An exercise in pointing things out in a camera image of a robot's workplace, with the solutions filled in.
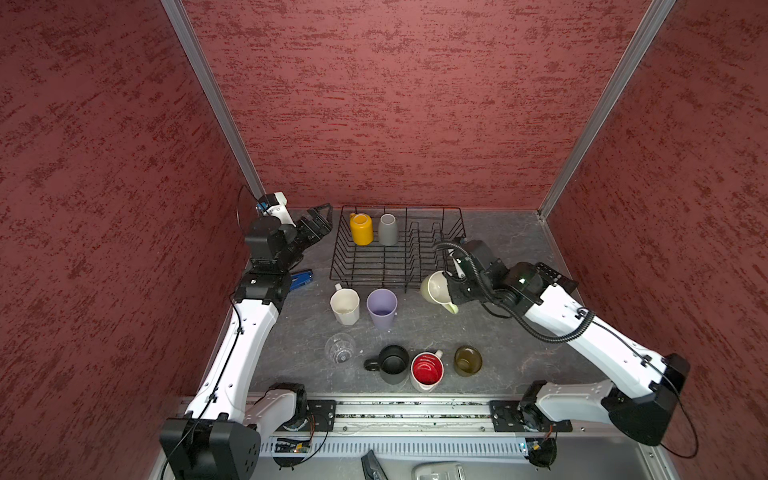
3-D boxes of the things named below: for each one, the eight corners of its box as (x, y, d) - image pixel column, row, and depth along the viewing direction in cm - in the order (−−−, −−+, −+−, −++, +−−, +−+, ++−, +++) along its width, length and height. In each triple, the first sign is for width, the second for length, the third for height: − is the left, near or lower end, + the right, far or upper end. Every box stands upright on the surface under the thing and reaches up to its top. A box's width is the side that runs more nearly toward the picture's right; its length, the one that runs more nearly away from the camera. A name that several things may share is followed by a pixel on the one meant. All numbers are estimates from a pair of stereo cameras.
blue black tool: (291, 292, 99) (288, 286, 96) (286, 284, 101) (283, 278, 98) (315, 278, 102) (313, 272, 100) (310, 271, 104) (308, 265, 101)
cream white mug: (334, 326, 91) (328, 312, 83) (337, 299, 97) (333, 283, 89) (359, 327, 91) (356, 312, 83) (361, 299, 97) (359, 283, 89)
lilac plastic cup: (366, 329, 91) (364, 311, 81) (372, 306, 96) (370, 286, 86) (393, 334, 90) (394, 316, 80) (397, 310, 95) (398, 290, 85)
